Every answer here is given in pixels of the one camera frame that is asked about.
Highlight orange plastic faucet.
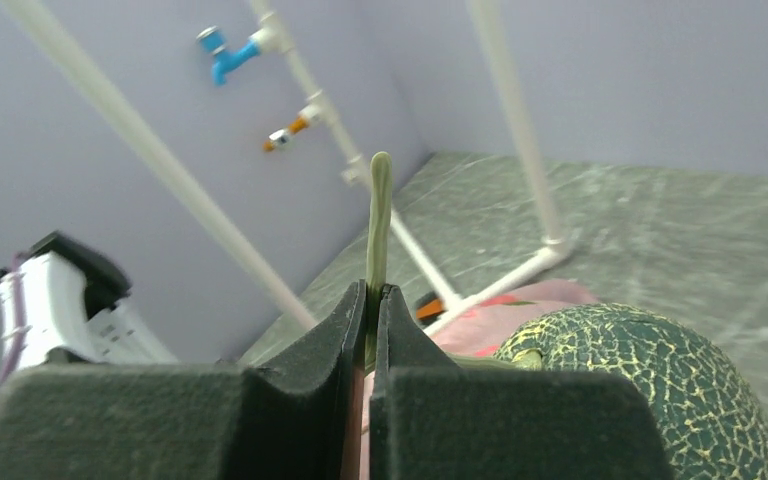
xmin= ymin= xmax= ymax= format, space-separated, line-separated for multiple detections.
xmin=262 ymin=115 xmax=310 ymax=152

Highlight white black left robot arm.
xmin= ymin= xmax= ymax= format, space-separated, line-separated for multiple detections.
xmin=0 ymin=230 xmax=178 ymax=384

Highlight white PVC pipe frame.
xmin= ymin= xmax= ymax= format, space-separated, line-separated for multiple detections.
xmin=0 ymin=1 xmax=573 ymax=334

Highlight blue plastic faucet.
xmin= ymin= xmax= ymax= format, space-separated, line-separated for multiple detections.
xmin=197 ymin=26 xmax=262 ymax=86

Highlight orange black brush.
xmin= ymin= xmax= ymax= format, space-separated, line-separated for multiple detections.
xmin=414 ymin=291 xmax=446 ymax=326

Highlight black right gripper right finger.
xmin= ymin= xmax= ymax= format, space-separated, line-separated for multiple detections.
xmin=368 ymin=286 xmax=673 ymax=479

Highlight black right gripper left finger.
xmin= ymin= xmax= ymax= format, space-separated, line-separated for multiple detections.
xmin=0 ymin=282 xmax=366 ymax=479

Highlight pink plastic bag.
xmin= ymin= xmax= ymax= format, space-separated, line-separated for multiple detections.
xmin=339 ymin=280 xmax=598 ymax=479

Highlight fake green avocado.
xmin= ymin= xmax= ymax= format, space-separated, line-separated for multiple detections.
xmin=364 ymin=150 xmax=768 ymax=480

